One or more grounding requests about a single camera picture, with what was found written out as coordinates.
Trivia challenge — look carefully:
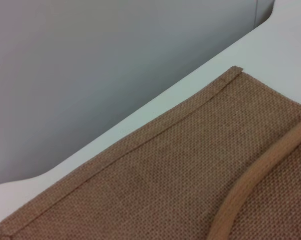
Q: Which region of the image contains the brown jute handbag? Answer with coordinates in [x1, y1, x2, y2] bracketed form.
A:
[0, 65, 301, 240]

